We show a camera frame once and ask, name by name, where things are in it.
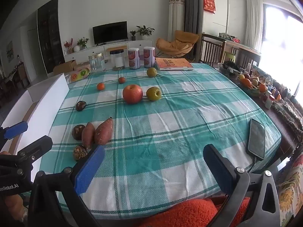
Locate leafy potted plant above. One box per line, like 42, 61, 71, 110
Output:
77, 37, 90, 50

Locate teal plaid tablecloth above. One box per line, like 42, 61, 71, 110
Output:
39, 63, 282, 220

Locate red flowers in vase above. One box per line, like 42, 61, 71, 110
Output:
64, 38, 74, 54

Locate window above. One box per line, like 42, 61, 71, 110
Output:
259, 3, 303, 97

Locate brown knit runner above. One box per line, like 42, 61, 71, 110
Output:
270, 97, 303, 135

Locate grey curtain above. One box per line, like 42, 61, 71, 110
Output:
179, 0, 204, 33

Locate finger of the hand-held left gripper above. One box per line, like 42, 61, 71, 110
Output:
18, 135, 53, 171
0, 121, 28, 139

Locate clear jar with black lid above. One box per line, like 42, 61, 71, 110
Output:
109, 49, 125, 71

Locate cardboard box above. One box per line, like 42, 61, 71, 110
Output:
53, 60, 77, 75

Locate fruit basket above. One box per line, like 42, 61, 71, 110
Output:
238, 74, 268, 97

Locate white television cabinet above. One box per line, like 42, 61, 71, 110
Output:
64, 40, 157, 63

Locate small green chair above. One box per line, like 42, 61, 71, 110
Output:
224, 51, 236, 63

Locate black charging cable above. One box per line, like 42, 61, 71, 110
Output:
246, 157, 259, 173

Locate small sweet potato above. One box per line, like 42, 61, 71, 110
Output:
82, 122, 95, 148

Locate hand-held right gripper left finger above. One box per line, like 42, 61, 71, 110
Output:
28, 145, 106, 227

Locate dark wooden chair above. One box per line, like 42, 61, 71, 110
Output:
199, 33, 226, 65
235, 48, 261, 70

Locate red wall hanging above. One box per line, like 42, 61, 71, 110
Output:
203, 0, 216, 15

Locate orange fuzzy cloth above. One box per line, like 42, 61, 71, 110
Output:
135, 197, 251, 227

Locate black television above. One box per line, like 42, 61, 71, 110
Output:
92, 21, 128, 45

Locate orange book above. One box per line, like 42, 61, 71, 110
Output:
155, 57, 194, 71

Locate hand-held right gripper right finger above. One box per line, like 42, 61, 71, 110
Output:
203, 144, 281, 227

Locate covered standing air conditioner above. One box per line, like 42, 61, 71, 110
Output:
168, 0, 186, 42

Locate white foam board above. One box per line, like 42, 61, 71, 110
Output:
0, 73, 70, 156

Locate large green potted plant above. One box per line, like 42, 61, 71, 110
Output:
136, 25, 155, 40

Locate white curtain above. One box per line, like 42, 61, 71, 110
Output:
245, 0, 264, 52

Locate glass jar with gold lid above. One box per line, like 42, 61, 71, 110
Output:
88, 53, 106, 73

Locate fruit print packet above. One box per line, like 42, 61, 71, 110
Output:
69, 68, 90, 83

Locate floral cushion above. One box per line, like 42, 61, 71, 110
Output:
276, 154, 303, 220

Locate red apple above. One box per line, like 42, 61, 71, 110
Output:
122, 84, 143, 104

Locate orange lounge chair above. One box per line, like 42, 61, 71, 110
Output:
156, 30, 200, 58

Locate black smartphone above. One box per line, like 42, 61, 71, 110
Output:
246, 118, 266, 160

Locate pink tin can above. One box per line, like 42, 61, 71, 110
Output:
128, 48, 140, 70
143, 47, 155, 68

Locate person's left hand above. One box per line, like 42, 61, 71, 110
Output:
4, 195, 26, 221

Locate large sweet potato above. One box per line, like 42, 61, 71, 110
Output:
95, 117, 113, 145

